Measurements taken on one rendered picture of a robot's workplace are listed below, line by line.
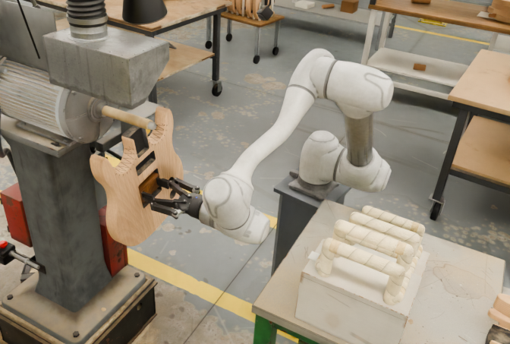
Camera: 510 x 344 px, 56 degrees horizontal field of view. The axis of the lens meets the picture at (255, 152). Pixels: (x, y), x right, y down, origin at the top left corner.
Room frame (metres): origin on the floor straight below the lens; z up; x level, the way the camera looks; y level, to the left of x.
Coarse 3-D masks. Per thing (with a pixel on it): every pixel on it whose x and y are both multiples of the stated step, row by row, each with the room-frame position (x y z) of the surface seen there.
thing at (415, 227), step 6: (366, 210) 1.24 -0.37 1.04; (372, 210) 1.24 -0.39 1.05; (378, 210) 1.24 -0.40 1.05; (372, 216) 1.23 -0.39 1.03; (378, 216) 1.22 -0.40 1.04; (384, 216) 1.22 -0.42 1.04; (390, 216) 1.21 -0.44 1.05; (396, 216) 1.21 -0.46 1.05; (390, 222) 1.20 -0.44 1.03; (396, 222) 1.20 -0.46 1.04; (402, 222) 1.19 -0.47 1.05; (408, 222) 1.19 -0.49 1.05; (414, 222) 1.19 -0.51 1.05; (402, 228) 1.19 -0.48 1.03; (408, 228) 1.18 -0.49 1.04; (414, 228) 1.17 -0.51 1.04; (420, 228) 1.17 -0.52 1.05
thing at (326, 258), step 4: (324, 248) 0.88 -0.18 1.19; (324, 252) 0.88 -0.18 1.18; (328, 252) 0.88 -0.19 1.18; (320, 256) 0.89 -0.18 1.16; (324, 256) 0.88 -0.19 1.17; (328, 256) 0.88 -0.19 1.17; (332, 256) 0.88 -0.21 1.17; (320, 260) 0.89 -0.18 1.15; (324, 260) 0.88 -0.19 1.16; (328, 260) 0.88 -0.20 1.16; (332, 260) 0.89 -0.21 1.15; (320, 264) 0.89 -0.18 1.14; (324, 264) 0.88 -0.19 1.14; (328, 264) 0.88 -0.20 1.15; (324, 268) 0.88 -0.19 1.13; (328, 268) 0.88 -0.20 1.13; (320, 272) 0.88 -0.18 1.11; (324, 272) 0.88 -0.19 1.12; (328, 272) 0.88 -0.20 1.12; (324, 276) 0.88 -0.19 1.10
